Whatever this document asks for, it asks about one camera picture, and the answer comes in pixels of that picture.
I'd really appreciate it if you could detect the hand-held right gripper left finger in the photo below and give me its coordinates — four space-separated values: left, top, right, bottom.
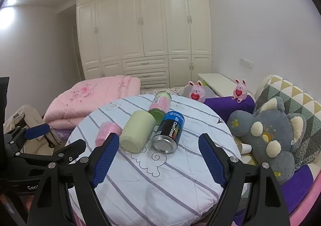
26 132 120 226

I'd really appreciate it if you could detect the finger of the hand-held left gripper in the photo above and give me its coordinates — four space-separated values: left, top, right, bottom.
4 123 52 152
14 139 87 166

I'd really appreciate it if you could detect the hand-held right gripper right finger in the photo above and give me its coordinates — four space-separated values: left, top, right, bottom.
198 133 293 226

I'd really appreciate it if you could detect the pale green cup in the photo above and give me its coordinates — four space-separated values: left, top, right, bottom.
120 110 156 154

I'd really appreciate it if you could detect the pink cup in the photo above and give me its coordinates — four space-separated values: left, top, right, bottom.
95 121 122 147

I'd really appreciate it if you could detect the small paper cup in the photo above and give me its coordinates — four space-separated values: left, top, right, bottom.
237 143 252 154

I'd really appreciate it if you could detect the beige clothing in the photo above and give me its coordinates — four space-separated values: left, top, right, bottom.
5 105 66 157

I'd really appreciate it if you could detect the blue and black can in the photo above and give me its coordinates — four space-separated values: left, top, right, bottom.
152 111 185 154

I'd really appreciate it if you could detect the pink floral quilt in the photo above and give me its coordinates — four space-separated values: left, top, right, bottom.
43 76 141 130

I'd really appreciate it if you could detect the purple pillow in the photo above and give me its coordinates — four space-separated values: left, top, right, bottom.
204 95 256 122

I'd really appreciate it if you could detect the pink bunny toy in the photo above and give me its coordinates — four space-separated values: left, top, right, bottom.
188 81 207 103
232 79 248 102

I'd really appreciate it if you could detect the grey plush toy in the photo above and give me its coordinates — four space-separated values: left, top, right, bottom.
227 97 308 186

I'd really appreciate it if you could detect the tall pink and green bottle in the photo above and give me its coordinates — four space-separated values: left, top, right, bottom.
148 91 172 125

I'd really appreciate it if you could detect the white bedside cabinet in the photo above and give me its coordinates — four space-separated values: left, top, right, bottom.
197 73 254 97

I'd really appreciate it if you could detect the purple bed sheet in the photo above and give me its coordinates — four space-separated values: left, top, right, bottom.
236 163 321 217

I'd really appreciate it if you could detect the triangle patterned quilted cushion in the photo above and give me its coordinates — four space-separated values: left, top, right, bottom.
254 74 321 167

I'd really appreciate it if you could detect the cream wardrobe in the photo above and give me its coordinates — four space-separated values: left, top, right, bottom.
76 0 213 89

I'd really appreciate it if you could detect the pink bed frame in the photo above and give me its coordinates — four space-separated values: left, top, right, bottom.
286 178 321 226

